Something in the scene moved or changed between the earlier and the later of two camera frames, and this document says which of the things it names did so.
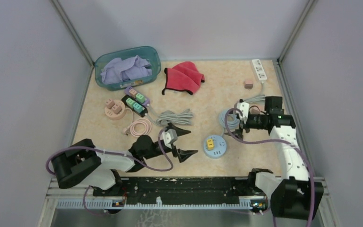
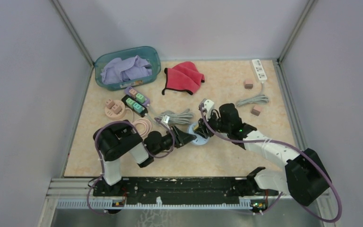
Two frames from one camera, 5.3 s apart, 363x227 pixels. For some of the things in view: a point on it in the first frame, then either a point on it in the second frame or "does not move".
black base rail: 180,191 does not move
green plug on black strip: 130,102 does not move
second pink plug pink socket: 116,109 does not move
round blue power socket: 214,146 to 200,140
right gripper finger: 238,133 to 207,132
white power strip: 259,69 does not move
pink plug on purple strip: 133,92 does not move
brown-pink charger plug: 248,84 does not move
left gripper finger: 183,155 to 185,140
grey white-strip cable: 260,99 does not move
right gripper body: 254,121 to 217,124
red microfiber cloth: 183,76 does not move
